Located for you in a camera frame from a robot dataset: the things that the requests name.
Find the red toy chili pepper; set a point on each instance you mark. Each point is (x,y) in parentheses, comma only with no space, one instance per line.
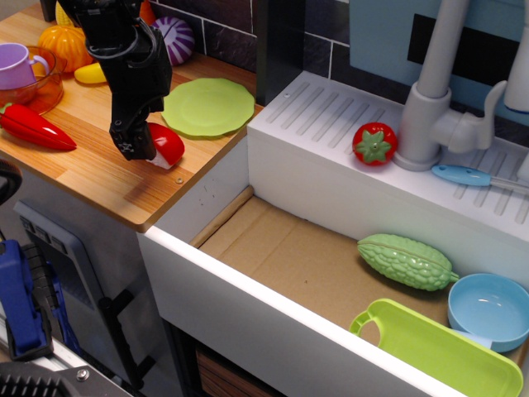
(26,124)

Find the green toy cutting board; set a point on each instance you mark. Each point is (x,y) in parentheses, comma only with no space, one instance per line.
(440,352)

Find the purple toy cup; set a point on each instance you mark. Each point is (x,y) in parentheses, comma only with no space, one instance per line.
(17,66)

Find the orange transparent bowl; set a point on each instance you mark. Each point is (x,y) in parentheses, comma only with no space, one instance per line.
(46,92)

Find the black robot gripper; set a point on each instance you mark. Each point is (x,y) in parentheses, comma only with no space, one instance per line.
(139,79)

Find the red and white toy sushi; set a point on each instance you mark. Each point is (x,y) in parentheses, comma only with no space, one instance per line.
(169,146)

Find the blue clamp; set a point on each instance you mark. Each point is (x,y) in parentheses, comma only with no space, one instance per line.
(33,302)

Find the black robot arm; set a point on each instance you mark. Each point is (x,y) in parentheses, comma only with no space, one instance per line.
(109,26)

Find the orange toy carrot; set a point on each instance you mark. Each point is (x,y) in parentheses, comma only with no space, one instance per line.
(147,13)

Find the light blue toy bowl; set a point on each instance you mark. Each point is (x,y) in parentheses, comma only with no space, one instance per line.
(491,307)

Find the green toy plate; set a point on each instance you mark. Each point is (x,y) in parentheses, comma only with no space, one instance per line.
(208,107)

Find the yellow toy banana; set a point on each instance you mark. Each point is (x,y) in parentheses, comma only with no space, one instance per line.
(90,74)

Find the green toy bitter gourd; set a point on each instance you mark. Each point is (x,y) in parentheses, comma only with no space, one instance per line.
(408,262)

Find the black oven door handle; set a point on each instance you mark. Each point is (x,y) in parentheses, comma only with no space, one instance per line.
(110,309)

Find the purple striped toy onion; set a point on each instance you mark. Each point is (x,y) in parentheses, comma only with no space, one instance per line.
(178,38)

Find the yellow toy corn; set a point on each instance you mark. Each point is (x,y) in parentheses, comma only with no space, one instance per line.
(61,17)

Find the red toy tomato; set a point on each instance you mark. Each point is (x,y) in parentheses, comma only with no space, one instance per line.
(375,143)

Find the white toy sink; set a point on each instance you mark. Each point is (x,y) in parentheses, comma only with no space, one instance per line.
(296,156)

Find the brown cardboard sheet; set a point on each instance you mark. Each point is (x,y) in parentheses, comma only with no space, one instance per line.
(313,266)

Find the grey toy faucet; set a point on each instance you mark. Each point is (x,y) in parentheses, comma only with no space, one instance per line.
(428,123)

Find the blue handled toy utensil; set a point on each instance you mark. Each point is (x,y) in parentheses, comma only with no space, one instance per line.
(472,177)

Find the orange toy pumpkin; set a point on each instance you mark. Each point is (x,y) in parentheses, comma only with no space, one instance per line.
(68,44)

